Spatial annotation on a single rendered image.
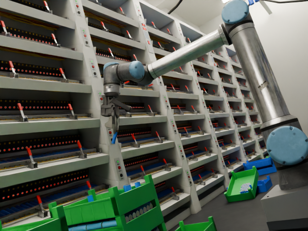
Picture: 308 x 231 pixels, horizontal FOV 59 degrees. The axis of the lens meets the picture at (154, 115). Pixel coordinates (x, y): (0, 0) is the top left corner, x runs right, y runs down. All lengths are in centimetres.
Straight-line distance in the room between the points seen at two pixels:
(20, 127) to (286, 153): 107
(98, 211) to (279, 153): 70
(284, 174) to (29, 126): 113
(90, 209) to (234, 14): 96
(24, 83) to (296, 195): 124
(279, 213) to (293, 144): 32
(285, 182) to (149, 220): 71
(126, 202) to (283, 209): 71
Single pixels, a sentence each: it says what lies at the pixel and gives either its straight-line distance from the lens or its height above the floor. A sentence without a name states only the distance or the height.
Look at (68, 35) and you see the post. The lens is 178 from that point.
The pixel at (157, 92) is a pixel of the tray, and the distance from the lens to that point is 210.
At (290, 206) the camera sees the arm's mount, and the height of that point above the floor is 11.
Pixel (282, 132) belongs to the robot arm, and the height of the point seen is 41.
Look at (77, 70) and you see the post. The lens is 169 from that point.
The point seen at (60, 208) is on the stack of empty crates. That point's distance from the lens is 69.
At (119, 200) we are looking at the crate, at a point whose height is 36.
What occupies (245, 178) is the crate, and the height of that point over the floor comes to 11.
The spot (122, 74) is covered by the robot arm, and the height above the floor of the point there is 91.
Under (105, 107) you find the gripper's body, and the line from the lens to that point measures 144.
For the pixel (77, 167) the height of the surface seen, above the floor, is 51.
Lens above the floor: 44
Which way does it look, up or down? 9 degrees up
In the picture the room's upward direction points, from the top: 16 degrees counter-clockwise
